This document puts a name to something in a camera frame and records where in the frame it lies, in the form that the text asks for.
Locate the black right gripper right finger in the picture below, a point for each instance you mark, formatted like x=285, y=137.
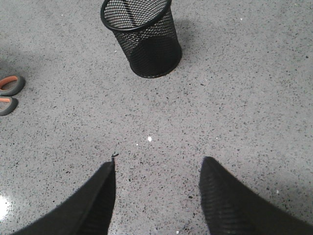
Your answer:
x=231, y=208

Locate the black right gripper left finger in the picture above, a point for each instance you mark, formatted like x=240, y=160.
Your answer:
x=87, y=212

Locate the grey and orange scissors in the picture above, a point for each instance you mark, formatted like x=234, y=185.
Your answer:
x=6, y=96

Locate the black mesh pen bucket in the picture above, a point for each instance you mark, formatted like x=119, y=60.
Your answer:
x=145, y=31

